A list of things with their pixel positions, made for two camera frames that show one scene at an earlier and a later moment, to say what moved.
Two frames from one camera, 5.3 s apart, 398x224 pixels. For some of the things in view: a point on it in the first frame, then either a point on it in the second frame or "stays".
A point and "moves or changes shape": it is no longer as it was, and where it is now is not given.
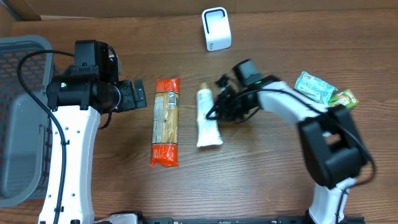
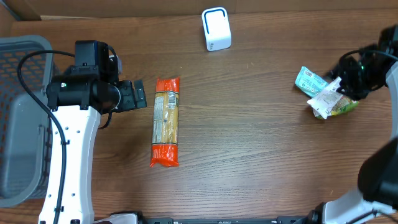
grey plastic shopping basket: (25, 127) stays
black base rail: (247, 220) stays
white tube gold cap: (208, 133) → (323, 104)
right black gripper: (224, 109) → (354, 94)
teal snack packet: (316, 88) moves or changes shape
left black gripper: (132, 95) stays
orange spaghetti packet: (165, 145) stays
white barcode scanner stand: (217, 28) stays
